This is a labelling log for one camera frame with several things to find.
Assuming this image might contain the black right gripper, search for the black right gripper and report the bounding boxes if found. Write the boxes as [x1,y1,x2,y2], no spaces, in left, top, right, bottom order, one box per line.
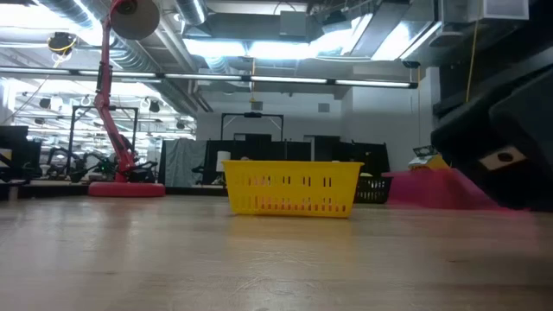
[431,71,553,213]

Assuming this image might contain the yellow Crayola crayon box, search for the yellow Crayola crayon box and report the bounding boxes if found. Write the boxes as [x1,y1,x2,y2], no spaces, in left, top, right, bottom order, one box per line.
[407,145,450,171]

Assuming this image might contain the pinkish red plastic tray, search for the pinkish red plastic tray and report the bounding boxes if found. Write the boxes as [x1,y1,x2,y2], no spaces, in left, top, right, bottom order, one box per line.
[381,168,502,212]

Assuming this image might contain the black ceiling device yellow cable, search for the black ceiling device yellow cable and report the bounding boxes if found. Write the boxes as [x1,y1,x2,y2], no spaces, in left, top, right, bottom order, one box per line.
[46,30,79,56]

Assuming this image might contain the black plastic basket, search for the black plastic basket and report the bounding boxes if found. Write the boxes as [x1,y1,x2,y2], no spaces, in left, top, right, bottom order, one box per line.
[353,174,393,205]

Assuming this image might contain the red desk lamp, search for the red desk lamp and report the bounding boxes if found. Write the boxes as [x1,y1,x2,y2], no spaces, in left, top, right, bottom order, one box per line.
[87,0,167,199]

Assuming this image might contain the white cylinder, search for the white cylinder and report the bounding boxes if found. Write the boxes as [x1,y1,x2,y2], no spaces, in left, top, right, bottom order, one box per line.
[215,150,232,174]

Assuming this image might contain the long light bar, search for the long light bar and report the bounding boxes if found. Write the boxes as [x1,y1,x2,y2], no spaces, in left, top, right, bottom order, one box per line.
[0,65,419,90]

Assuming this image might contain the tall black background frame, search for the tall black background frame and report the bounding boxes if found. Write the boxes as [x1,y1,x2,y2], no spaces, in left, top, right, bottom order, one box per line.
[68,105,140,174]

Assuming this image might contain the black background frame with camera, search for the black background frame with camera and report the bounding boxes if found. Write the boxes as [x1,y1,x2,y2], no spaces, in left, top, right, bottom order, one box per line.
[220,111,285,142]

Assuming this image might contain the yellow hanging cable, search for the yellow hanging cable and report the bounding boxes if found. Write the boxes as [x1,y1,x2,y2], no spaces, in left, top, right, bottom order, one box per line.
[465,19,480,104]

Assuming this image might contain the black partition screen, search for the black partition screen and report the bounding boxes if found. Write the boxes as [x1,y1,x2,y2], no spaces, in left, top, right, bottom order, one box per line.
[202,132,391,187]

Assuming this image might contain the yellow plastic basket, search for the yellow plastic basket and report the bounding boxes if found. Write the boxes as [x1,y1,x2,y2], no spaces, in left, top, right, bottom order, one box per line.
[221,160,365,219]

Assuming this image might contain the grey cover cloth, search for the grey cover cloth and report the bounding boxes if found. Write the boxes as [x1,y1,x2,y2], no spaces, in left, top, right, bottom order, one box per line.
[158,137,207,187]

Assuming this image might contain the black monitor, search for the black monitor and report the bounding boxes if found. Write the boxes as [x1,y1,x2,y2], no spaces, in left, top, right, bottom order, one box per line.
[0,124,42,174]

